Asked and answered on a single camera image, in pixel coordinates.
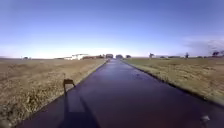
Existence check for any dry grass field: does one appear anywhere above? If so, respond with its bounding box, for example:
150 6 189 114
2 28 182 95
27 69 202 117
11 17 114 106
0 58 110 128
121 57 224 107

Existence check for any dark asphalt path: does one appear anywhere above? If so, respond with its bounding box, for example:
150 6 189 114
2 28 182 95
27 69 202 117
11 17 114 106
13 58 224 128

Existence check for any white building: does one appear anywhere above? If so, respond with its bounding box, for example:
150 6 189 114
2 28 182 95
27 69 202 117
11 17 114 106
63 53 90 61

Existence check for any low reddish building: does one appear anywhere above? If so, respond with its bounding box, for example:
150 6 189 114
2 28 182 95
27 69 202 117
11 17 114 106
82 54 106 60

